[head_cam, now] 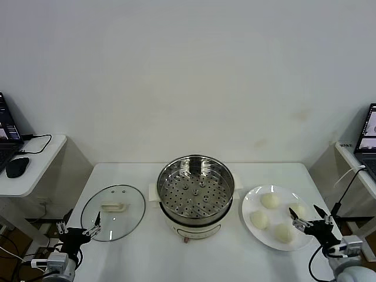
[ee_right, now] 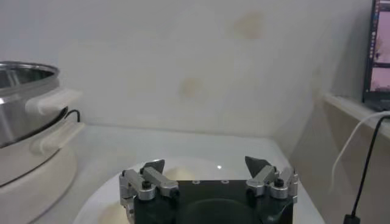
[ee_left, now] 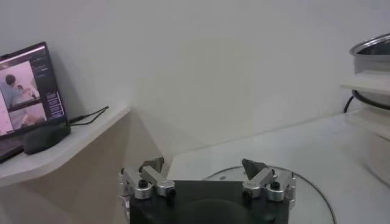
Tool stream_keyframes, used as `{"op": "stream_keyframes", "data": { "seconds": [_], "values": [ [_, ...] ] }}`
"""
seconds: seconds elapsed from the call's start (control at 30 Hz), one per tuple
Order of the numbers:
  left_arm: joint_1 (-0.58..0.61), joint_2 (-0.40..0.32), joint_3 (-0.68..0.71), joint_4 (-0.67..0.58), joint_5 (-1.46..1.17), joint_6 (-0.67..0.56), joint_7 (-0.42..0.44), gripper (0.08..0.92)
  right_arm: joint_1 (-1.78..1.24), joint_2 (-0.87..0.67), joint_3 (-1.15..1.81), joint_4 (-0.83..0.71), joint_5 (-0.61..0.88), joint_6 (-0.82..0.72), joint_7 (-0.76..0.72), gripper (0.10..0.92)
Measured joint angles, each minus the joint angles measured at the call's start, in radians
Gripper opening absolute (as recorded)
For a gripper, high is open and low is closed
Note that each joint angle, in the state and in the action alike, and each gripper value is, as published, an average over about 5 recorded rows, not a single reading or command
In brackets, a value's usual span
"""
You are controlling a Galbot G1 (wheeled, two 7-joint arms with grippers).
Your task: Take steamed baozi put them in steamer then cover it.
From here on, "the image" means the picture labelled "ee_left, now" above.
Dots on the white electric cooker base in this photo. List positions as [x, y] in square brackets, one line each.
[381, 152]

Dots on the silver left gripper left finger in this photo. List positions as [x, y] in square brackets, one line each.
[158, 179]

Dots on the stainless steel steamer basket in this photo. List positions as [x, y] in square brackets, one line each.
[371, 64]

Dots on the white rounded side desk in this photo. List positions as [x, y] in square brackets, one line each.
[91, 129]

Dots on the black computer mouse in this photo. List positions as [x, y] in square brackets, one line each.
[45, 137]

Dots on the round glass pot lid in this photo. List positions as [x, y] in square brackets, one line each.
[307, 201]

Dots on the black laptop with pink screen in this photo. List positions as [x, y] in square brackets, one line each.
[27, 91]

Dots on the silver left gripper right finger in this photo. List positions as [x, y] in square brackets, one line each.
[259, 179]

